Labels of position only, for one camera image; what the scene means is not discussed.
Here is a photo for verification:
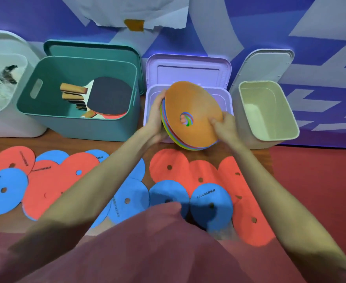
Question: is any person's right hand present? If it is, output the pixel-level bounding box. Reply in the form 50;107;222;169
210;111;241;148

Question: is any person's left hand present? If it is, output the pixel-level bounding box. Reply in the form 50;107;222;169
144;90;169;142

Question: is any stack of multicoloured discs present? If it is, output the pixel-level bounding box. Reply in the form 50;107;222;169
160;81;224;151

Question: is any person's right forearm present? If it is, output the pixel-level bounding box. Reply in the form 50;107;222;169
230;141;346;277

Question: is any person's left forearm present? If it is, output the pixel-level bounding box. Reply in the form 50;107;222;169
7;128;154;257

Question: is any lilac plastic storage bin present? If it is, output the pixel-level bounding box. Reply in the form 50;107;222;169
143;84;234;144

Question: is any lilac plastic bin lid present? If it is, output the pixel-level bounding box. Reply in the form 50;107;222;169
146;53;232;90

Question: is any black rubber table tennis paddle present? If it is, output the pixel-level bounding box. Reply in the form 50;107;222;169
60;77;133;116

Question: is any red rubber table tennis paddle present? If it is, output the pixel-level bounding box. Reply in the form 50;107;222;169
96;111;128;120

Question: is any cream plastic storage bin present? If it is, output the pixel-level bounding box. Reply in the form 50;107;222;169
229;80;300;150

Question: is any pale grey bin lid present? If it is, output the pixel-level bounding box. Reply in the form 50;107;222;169
230;49;295;92

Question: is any orange tape piece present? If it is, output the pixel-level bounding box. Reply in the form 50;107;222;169
124;19;145;33

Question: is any teal plastic storage bin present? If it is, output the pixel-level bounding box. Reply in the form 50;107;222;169
16;56;141;142

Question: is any teal plastic bin lid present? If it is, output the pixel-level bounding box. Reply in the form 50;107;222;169
43;40;146;96

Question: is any white paper sheet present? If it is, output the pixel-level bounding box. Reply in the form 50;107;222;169
59;0;190;30

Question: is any spread of red blue discs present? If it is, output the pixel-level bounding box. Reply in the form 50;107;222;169
0;140;277;248

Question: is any person's pink garment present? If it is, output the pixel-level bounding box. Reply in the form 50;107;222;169
0;201;346;283

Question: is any white plastic storage bin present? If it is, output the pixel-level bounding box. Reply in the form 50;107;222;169
0;53;49;138

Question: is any small black item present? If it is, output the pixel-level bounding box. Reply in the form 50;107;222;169
0;65;19;85

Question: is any white plastic bin lid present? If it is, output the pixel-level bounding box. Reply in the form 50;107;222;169
0;29;41;61

